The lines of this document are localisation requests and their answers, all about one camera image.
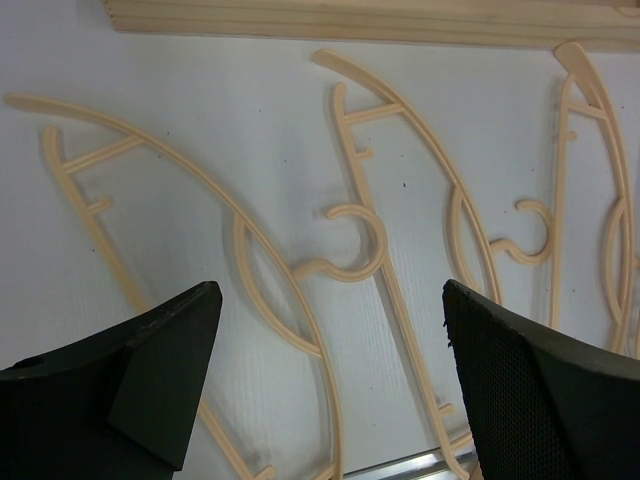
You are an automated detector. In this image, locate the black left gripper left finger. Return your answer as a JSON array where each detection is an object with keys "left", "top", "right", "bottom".
[{"left": 1, "top": 281, "right": 223, "bottom": 479}]

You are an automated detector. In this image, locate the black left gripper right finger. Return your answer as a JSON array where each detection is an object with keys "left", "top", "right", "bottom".
[{"left": 442, "top": 280, "right": 639, "bottom": 479}]

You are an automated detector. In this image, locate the beige plastic hanger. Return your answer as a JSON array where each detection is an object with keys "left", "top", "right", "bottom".
[
  {"left": 3, "top": 92, "right": 389, "bottom": 480},
  {"left": 546, "top": 42, "right": 639, "bottom": 355},
  {"left": 312, "top": 48, "right": 556, "bottom": 480}
]

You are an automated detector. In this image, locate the wooden hanger rack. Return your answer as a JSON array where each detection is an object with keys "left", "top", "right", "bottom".
[{"left": 103, "top": 0, "right": 639, "bottom": 52}]

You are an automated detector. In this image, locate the aluminium mounting rail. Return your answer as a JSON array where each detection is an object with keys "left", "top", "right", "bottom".
[{"left": 344, "top": 449, "right": 456, "bottom": 480}]

